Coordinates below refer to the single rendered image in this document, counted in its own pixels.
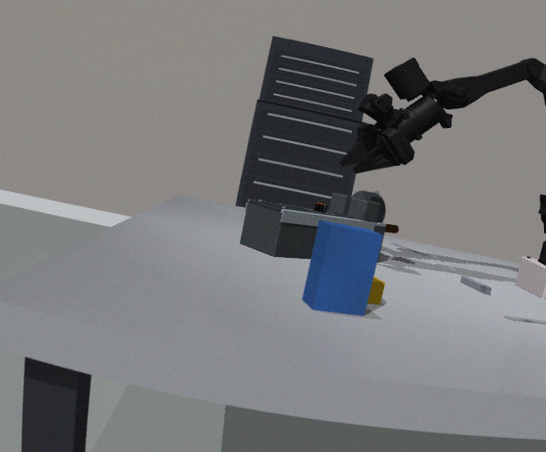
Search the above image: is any blue block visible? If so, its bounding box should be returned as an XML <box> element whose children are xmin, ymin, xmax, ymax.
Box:
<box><xmin>302</xmin><ymin>220</ymin><xmax>383</xmax><ymax>316</ymax></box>

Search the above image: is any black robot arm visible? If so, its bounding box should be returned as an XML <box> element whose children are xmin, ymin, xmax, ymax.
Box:
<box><xmin>358</xmin><ymin>57</ymin><xmax>546</xmax><ymax>132</ymax></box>

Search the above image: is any yellow cube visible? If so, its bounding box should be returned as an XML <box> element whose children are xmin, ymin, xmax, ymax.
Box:
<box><xmin>368</xmin><ymin>277</ymin><xmax>385</xmax><ymax>305</ymax></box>

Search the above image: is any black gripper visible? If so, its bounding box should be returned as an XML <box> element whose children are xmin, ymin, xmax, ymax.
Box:
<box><xmin>340</xmin><ymin>108</ymin><xmax>425</xmax><ymax>173</ymax></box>

